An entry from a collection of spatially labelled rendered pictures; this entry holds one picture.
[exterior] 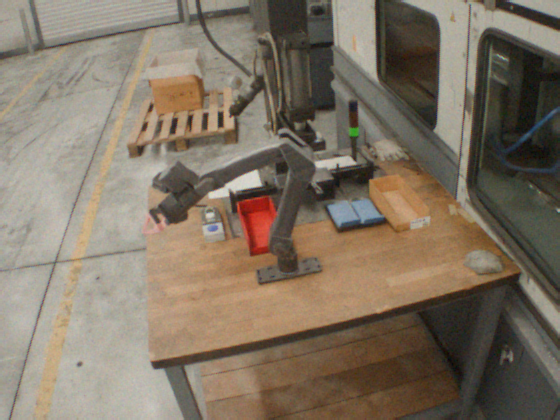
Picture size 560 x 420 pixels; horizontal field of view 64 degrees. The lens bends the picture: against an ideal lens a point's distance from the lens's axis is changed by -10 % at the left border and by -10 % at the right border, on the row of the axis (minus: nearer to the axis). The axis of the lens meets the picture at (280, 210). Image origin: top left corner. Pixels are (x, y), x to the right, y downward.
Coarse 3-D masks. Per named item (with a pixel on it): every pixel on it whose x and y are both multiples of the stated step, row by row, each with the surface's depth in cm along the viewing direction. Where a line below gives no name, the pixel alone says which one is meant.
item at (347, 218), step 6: (336, 204) 177; (342, 204) 176; (336, 210) 174; (348, 210) 173; (336, 216) 170; (342, 216) 170; (348, 216) 170; (354, 216) 170; (342, 222) 163; (348, 222) 163; (354, 222) 165
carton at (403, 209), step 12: (372, 180) 180; (384, 180) 182; (396, 180) 183; (372, 192) 179; (384, 192) 184; (396, 192) 184; (408, 192) 175; (384, 204) 169; (396, 204) 177; (408, 204) 176; (420, 204) 167; (384, 216) 171; (396, 216) 160; (408, 216) 170; (420, 216) 169; (396, 228) 163; (408, 228) 164
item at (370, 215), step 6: (354, 204) 176; (360, 204) 175; (366, 204) 175; (360, 210) 172; (366, 210) 172; (372, 210) 172; (360, 216) 169; (366, 216) 169; (372, 216) 169; (378, 216) 164; (366, 222) 165; (372, 222) 166
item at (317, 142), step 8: (280, 120) 185; (288, 128) 173; (296, 128) 171; (304, 128) 171; (312, 128) 171; (304, 136) 168; (312, 136) 168; (320, 136) 175; (312, 144) 171; (320, 144) 172
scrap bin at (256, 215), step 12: (240, 204) 178; (252, 204) 179; (264, 204) 180; (240, 216) 171; (252, 216) 179; (264, 216) 178; (252, 228) 172; (264, 228) 172; (252, 240) 166; (264, 240) 166; (252, 252) 159; (264, 252) 160
